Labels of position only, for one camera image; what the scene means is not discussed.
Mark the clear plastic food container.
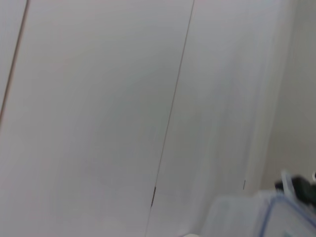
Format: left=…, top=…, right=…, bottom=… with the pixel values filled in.
left=201, top=169, right=316, bottom=237

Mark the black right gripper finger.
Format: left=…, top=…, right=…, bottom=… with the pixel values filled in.
left=275, top=175, right=316, bottom=208

